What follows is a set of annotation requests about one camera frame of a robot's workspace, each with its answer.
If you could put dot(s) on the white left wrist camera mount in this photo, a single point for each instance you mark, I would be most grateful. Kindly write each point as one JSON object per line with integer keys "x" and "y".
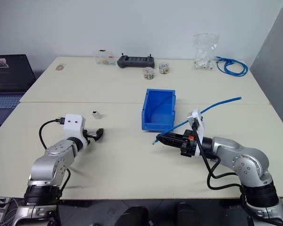
{"x": 73, "y": 127}

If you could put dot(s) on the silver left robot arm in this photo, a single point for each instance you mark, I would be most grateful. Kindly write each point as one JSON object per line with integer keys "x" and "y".
{"x": 50, "y": 162}

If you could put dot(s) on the clear plastic zip bag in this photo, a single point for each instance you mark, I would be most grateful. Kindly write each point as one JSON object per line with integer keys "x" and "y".
{"x": 205, "y": 53}

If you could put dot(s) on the clear plastic box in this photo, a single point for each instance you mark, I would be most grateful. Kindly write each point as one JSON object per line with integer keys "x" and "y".
{"x": 105, "y": 57}

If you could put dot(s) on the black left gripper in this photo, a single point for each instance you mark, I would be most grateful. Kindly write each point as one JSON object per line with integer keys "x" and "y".
{"x": 89, "y": 135}

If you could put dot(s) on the small pink round object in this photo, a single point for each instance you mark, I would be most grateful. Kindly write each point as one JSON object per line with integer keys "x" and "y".
{"x": 60, "y": 67}

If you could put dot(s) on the small white coupler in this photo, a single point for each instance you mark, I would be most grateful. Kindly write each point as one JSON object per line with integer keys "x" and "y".
{"x": 96, "y": 115}

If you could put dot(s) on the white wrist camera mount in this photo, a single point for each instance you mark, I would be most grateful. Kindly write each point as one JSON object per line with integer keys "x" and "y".
{"x": 73, "y": 127}
{"x": 198, "y": 122}

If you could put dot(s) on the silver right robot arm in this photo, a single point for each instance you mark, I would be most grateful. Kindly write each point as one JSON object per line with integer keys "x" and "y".
{"x": 245, "y": 162}

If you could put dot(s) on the dark rounded shape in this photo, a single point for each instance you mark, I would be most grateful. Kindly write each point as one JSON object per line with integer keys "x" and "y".
{"x": 132, "y": 216}
{"x": 185, "y": 215}

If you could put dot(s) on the small clear jar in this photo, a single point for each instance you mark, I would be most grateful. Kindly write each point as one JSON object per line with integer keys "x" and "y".
{"x": 164, "y": 68}
{"x": 148, "y": 73}

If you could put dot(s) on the dark grey remote controller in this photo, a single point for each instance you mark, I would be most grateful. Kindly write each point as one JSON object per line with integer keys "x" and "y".
{"x": 136, "y": 62}

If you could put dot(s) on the open laptop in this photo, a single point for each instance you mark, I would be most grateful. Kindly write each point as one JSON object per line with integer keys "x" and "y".
{"x": 9, "y": 77}

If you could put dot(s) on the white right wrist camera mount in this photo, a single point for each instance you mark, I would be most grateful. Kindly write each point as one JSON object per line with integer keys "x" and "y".
{"x": 198, "y": 122}

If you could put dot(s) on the blue plastic bin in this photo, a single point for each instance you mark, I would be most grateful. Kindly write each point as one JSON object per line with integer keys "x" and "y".
{"x": 159, "y": 109}

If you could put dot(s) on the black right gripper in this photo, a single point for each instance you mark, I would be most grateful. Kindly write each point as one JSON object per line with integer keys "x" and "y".
{"x": 188, "y": 146}

